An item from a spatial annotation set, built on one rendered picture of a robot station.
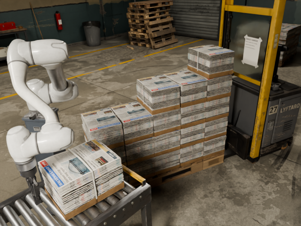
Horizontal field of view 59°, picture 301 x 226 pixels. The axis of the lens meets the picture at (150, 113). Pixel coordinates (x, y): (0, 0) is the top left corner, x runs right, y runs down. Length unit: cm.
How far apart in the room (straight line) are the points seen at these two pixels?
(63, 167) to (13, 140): 35
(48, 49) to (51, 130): 50
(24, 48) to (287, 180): 270
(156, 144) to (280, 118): 146
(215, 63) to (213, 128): 70
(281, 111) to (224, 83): 82
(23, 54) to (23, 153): 56
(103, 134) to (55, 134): 102
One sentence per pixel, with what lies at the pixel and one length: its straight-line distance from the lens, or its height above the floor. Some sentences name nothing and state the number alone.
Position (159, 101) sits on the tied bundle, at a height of 95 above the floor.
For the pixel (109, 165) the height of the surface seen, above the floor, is 101.
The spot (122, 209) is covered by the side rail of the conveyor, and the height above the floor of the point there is 79.
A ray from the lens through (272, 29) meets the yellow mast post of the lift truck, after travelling 269.
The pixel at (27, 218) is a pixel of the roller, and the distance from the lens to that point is 167.
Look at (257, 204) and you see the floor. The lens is 281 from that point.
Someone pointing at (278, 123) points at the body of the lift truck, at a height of 43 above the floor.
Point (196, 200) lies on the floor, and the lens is 273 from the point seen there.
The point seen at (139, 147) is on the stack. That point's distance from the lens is 248.
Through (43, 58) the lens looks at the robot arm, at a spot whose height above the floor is 156.
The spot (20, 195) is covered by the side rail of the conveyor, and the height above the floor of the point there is 80.
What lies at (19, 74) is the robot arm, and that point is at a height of 150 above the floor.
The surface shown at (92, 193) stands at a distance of 155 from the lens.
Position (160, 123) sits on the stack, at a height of 72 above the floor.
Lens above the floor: 192
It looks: 27 degrees down
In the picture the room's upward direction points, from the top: 2 degrees counter-clockwise
